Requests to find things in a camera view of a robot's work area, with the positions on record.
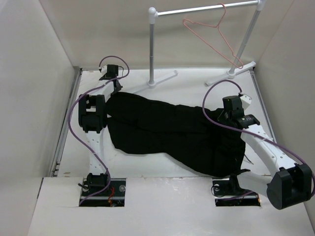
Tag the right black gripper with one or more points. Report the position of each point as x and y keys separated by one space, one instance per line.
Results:
x=221 y=116

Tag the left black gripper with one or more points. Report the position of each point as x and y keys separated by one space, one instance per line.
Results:
x=117 y=89

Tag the black trousers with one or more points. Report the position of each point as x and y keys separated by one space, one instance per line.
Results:
x=138 y=125

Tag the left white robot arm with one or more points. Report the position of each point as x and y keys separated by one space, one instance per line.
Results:
x=93 y=119

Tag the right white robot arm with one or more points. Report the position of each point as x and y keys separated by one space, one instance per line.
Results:
x=289 y=183

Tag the white clothes rack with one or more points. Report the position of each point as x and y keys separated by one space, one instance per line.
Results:
x=233 y=71

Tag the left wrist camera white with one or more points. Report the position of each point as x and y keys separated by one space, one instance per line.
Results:
x=103 y=69

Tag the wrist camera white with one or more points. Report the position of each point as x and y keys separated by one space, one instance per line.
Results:
x=246 y=100
x=103 y=69

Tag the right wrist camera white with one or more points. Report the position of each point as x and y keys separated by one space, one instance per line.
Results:
x=246 y=100

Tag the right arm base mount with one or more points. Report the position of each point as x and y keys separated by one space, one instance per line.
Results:
x=229 y=194

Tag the pink wire hanger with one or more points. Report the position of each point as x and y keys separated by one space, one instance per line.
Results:
x=223 y=49

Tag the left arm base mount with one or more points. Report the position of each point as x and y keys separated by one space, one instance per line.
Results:
x=114 y=196

